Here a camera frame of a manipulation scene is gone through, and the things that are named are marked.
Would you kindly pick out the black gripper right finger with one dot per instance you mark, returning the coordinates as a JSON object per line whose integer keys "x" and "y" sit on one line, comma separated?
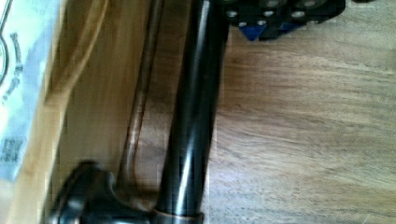
{"x": 363, "y": 1}

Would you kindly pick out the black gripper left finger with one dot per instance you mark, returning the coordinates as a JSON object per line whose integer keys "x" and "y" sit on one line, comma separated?
{"x": 270, "y": 19}

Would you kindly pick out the black metal drawer handle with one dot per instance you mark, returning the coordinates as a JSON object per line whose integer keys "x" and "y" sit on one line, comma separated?
{"x": 88, "y": 196}

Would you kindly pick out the light wooden drawer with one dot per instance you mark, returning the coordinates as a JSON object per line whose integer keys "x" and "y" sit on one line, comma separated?
{"x": 85, "y": 103}

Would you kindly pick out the Deep River chips bag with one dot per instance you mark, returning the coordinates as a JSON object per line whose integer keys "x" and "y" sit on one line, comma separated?
{"x": 27, "y": 28}

